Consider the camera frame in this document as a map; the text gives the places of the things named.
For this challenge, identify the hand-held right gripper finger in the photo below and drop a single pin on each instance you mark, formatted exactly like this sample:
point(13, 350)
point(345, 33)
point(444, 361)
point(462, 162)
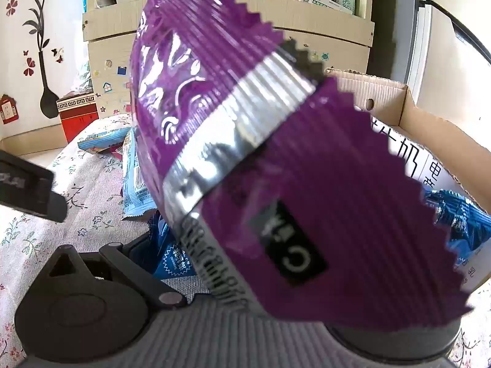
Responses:
point(130, 266)

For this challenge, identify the purple snack packet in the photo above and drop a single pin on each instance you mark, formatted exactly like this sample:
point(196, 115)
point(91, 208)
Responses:
point(268, 161)

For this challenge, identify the cardboard box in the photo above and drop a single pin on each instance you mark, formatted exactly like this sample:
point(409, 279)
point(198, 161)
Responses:
point(383, 88)

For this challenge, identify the floral tablecloth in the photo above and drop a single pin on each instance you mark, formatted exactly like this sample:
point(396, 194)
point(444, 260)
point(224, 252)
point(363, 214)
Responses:
point(92, 199)

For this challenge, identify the red patterned box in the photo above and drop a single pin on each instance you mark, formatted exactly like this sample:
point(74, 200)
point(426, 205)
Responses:
point(76, 122)

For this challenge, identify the cream sticker-covered cabinet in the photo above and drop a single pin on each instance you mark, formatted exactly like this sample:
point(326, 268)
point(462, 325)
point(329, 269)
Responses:
point(111, 57)

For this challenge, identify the flat white paper box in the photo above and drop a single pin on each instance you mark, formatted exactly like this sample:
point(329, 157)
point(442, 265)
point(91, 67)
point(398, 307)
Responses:
point(318, 0)

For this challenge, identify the dark blue snack packet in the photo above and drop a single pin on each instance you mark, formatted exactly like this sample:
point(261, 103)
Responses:
point(460, 218)

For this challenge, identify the red house wall sticker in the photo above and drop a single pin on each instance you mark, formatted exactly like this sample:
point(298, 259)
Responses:
point(7, 109)

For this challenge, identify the white window frame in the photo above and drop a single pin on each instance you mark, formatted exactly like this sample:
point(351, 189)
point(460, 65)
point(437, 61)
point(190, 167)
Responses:
point(424, 27)

